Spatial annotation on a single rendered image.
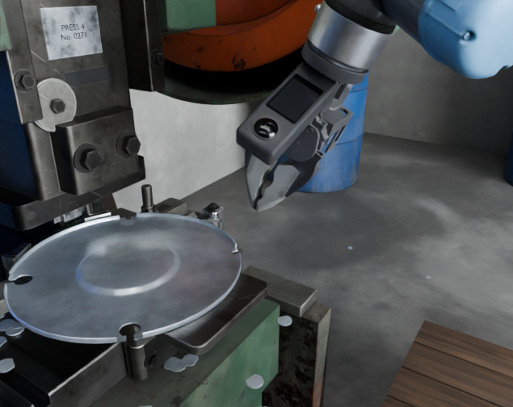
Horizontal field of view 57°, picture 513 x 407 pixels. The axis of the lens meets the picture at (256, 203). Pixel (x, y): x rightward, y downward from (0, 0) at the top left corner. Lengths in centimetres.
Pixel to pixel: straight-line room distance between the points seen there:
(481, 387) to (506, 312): 90
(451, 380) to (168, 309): 74
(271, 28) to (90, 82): 32
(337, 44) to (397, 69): 339
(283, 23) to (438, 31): 43
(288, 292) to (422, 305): 119
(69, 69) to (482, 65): 41
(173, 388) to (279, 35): 54
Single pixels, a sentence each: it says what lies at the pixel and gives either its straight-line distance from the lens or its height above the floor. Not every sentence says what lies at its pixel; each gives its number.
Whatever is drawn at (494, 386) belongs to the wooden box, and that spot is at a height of 35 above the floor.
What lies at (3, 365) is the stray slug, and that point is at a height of 71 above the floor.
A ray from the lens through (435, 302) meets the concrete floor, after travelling 199.
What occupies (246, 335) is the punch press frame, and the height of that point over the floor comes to 64.
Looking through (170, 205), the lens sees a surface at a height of 75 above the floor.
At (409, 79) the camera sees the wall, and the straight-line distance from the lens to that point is 385.
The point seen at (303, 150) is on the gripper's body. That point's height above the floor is 95.
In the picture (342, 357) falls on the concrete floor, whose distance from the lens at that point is 166.
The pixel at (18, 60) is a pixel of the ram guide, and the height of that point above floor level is 105.
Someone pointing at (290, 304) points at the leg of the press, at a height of 64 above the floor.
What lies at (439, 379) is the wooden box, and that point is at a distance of 114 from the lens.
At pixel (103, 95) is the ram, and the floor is 99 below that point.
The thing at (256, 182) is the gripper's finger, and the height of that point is 90.
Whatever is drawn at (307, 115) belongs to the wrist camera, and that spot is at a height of 99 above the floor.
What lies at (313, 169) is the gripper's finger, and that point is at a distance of 53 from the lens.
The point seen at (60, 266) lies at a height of 78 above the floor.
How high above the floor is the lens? 111
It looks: 25 degrees down
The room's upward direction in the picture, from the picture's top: straight up
